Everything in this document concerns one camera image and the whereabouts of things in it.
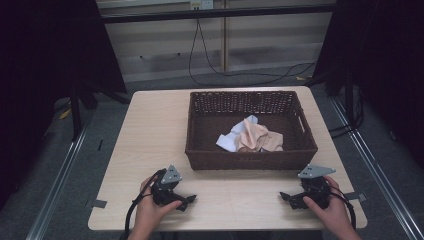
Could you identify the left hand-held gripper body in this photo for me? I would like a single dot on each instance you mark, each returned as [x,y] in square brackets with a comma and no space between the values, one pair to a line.
[163,193]

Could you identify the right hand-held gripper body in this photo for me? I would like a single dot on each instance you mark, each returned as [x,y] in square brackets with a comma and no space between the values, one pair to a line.
[315,188]

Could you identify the person's left hand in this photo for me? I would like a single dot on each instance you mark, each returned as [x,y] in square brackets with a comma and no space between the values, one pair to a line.
[148,211]

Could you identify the person's right hand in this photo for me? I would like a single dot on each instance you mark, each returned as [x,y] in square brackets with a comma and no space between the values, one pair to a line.
[335,213]

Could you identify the grey tape piece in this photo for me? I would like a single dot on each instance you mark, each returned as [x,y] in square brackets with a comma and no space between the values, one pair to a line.
[98,203]
[355,196]

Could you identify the beige cloth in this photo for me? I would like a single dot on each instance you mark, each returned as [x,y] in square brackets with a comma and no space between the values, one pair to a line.
[256,138]

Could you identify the brown wicker basket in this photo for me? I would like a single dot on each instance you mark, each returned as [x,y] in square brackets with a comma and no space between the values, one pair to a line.
[206,133]

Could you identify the white cloth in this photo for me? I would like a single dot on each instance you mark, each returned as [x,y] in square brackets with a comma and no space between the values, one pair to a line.
[228,140]

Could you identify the black tape piece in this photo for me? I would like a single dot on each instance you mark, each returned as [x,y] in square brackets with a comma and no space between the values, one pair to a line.
[100,144]

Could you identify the black metal stand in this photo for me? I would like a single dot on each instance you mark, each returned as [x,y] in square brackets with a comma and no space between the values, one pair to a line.
[76,113]
[349,100]

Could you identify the yellow tape piece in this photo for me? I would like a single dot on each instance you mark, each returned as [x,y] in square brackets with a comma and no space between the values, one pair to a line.
[65,114]
[300,78]

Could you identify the black curtain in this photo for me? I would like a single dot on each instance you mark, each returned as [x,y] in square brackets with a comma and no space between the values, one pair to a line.
[50,66]
[383,66]

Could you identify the black horizontal bar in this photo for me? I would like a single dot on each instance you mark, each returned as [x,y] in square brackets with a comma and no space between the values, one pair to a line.
[216,14]

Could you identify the white power outlet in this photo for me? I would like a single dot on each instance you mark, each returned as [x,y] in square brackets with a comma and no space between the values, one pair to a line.
[201,4]

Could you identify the metal floor rail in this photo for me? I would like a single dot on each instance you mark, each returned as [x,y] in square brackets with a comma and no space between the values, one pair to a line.
[376,166]
[56,190]

